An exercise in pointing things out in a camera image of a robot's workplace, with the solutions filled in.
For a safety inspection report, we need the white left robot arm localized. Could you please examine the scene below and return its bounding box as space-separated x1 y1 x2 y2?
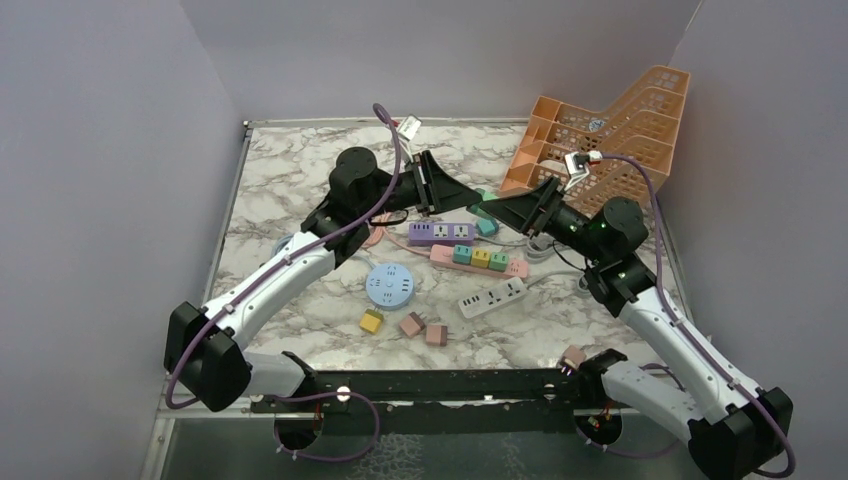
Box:
164 147 482 412

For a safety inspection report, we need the grey cable of purple strip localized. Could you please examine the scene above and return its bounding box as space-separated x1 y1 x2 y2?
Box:
474 235 564 263

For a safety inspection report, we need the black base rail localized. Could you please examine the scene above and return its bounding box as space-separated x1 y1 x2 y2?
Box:
250 349 626 436

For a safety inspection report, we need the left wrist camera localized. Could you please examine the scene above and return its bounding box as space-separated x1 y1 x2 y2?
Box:
396 115 423 142

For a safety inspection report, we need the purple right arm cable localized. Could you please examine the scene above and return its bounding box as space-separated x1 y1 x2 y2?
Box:
574 153 796 480

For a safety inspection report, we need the yellow plug adapter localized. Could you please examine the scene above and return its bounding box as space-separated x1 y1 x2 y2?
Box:
359 309 384 335
469 248 491 269

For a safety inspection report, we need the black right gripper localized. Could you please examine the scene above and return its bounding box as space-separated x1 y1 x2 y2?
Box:
482 174 609 264

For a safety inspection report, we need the green plug adapter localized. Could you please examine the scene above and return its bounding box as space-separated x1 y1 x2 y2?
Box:
488 252 510 272
466 188 498 218

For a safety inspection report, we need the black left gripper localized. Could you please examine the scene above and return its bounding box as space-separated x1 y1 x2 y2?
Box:
359 150 483 220

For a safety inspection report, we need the pink power strip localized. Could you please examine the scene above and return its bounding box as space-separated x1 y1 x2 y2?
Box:
429 245 529 279

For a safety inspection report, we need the pink plug adapter at edge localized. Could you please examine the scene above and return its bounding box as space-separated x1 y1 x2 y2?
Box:
557 345 587 376

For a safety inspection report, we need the pink cable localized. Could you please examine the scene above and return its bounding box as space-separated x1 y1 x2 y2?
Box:
364 211 433 260

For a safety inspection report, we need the orange plastic file rack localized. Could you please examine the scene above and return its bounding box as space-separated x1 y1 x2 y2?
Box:
499 65 691 216

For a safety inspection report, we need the white power strip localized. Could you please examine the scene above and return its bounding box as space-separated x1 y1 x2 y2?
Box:
457 277 528 319

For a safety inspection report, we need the yellow plug adapter front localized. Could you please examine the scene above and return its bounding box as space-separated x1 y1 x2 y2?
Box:
359 309 384 335

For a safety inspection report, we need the round blue power socket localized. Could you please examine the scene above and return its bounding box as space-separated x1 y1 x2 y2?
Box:
365 263 415 311

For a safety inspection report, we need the dark teal plug adapter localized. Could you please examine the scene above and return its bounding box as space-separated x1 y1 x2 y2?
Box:
452 245 473 265

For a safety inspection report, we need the purple power strip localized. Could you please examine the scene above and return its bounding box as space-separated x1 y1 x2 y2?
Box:
407 222 476 247

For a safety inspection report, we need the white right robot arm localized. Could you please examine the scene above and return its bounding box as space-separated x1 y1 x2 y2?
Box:
480 178 797 479

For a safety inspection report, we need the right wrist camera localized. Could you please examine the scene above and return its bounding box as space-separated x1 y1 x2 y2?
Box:
563 150 603 192

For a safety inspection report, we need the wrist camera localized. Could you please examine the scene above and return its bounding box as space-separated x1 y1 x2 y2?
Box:
563 150 603 192
396 115 423 142

